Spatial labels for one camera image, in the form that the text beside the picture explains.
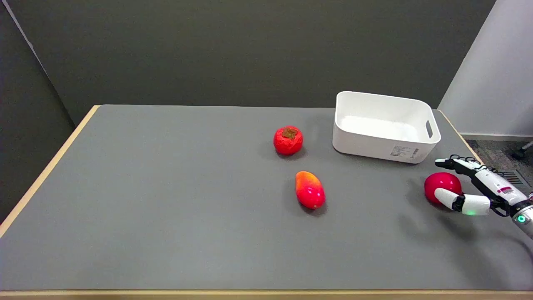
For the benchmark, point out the red orange mango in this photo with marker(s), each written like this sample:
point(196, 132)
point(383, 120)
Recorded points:
point(310, 190)

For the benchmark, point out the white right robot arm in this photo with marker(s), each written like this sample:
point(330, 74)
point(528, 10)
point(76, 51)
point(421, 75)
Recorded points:
point(524, 217)

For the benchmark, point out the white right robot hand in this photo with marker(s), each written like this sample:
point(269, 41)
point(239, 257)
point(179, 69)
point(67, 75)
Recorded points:
point(490, 185)

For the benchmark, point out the red persimmon with brown calyx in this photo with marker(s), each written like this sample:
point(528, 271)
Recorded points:
point(287, 141)

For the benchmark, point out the red pomegranate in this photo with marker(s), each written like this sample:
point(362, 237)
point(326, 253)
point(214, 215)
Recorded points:
point(441, 181)

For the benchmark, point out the white plastic storage bin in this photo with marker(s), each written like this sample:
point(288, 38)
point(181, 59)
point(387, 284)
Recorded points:
point(385, 126)

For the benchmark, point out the black chair base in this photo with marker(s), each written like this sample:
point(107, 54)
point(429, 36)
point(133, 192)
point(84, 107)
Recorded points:
point(522, 151)

